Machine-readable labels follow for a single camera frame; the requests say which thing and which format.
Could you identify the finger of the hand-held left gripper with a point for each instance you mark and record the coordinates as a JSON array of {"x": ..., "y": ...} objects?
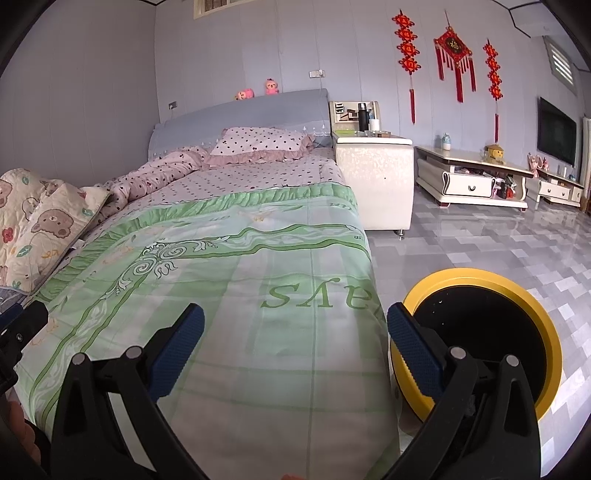
[
  {"x": 32, "y": 319},
  {"x": 8, "y": 318}
]

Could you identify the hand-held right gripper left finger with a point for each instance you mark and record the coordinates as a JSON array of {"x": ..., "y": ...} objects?
[{"x": 178, "y": 355}]

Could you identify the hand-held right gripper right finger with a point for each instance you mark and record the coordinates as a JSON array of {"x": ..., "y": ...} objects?
[{"x": 415, "y": 355}]

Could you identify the yellow-rimmed black bin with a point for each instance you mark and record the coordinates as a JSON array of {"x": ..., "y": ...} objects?
[{"x": 461, "y": 276}]

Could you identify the person's left hand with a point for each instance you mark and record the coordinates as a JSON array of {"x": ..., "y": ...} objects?
[{"x": 21, "y": 429}]

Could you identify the grey folded blanket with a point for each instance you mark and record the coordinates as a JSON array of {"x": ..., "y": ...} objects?
[{"x": 11, "y": 302}]

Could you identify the bear print quilt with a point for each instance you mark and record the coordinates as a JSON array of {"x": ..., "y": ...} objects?
[{"x": 46, "y": 221}]

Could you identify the green floral bedspread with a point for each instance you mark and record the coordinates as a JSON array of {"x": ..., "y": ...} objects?
[{"x": 277, "y": 369}]

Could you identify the white nightstand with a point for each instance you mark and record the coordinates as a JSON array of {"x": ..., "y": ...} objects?
[{"x": 374, "y": 184}]

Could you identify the cream coffee table with drawer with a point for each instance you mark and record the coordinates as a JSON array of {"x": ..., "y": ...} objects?
[{"x": 466, "y": 185}]

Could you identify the polka dot duvet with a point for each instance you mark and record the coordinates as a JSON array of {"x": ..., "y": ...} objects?
[{"x": 152, "y": 177}]

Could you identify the polka dot bed sheet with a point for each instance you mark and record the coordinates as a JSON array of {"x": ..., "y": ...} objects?
[{"x": 258, "y": 176}]

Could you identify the small white bottle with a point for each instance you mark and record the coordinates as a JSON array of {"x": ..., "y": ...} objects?
[{"x": 446, "y": 142}]

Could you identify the yellow box toy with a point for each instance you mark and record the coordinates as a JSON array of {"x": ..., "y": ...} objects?
[{"x": 494, "y": 154}]

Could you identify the cream low cabinet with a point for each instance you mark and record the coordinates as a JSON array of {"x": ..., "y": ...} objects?
[{"x": 556, "y": 190}]

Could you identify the pink figurine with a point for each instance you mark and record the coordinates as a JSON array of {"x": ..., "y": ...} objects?
[{"x": 538, "y": 164}]

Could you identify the polka dot ruffled pillow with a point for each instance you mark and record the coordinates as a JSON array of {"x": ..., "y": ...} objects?
[{"x": 258, "y": 141}]

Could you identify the white cup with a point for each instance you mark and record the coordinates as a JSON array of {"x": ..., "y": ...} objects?
[{"x": 374, "y": 125}]

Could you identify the black thermos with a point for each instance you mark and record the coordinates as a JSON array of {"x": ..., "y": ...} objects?
[{"x": 363, "y": 117}]

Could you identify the blue-grey bed headboard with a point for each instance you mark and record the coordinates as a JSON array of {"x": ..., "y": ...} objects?
[{"x": 258, "y": 108}]

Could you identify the pink upright plush toy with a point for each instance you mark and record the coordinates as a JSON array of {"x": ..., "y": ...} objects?
[{"x": 271, "y": 87}]

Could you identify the short red knot decoration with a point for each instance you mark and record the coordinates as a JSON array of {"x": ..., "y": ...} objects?
[{"x": 493, "y": 74}]

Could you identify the long red knot decoration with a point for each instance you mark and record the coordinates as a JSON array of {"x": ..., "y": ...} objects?
[{"x": 407, "y": 46}]

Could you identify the red diamond tassel decoration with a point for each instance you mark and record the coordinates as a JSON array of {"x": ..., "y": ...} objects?
[{"x": 454, "y": 45}]

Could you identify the black wall television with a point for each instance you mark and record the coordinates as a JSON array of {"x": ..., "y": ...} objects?
[{"x": 556, "y": 134}]

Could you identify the small wall window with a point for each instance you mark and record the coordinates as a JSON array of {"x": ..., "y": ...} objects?
[{"x": 221, "y": 7}]

